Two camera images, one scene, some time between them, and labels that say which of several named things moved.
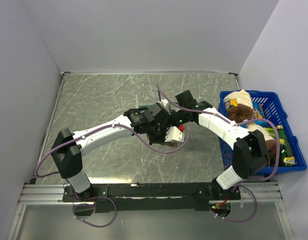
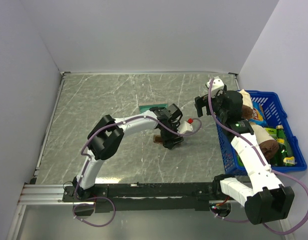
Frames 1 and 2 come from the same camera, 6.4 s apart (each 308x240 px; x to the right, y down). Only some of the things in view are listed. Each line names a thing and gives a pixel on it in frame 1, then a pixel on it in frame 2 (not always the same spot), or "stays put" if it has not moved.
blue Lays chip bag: x=258 y=113 stays put
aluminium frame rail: x=257 y=194 stays put
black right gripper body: x=176 y=118 to x=216 y=103
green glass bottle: x=285 y=150 stays put
